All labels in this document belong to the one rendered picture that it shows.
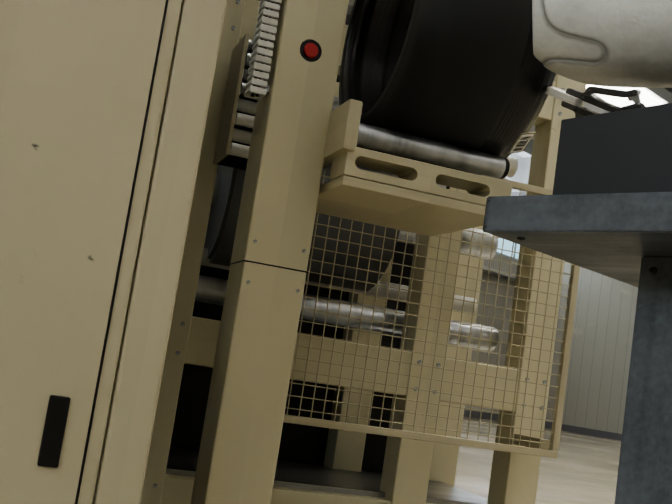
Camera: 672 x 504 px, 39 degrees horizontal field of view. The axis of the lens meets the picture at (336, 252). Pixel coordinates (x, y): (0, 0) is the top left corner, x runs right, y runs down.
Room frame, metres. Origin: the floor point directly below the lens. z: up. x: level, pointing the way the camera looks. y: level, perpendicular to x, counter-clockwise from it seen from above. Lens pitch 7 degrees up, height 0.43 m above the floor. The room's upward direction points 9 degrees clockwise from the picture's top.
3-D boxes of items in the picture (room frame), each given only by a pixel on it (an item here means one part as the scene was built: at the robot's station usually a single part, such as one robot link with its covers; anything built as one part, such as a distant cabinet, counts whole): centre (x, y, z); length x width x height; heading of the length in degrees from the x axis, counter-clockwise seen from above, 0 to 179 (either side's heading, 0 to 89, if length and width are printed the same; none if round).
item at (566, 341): (2.38, -0.22, 0.65); 0.90 x 0.02 x 0.70; 108
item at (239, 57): (2.28, 0.22, 1.05); 0.20 x 0.15 x 0.30; 108
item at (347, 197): (1.99, -0.11, 0.80); 0.37 x 0.36 x 0.02; 18
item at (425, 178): (1.86, -0.15, 0.83); 0.36 x 0.09 x 0.06; 108
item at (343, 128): (1.94, 0.06, 0.90); 0.40 x 0.03 x 0.10; 18
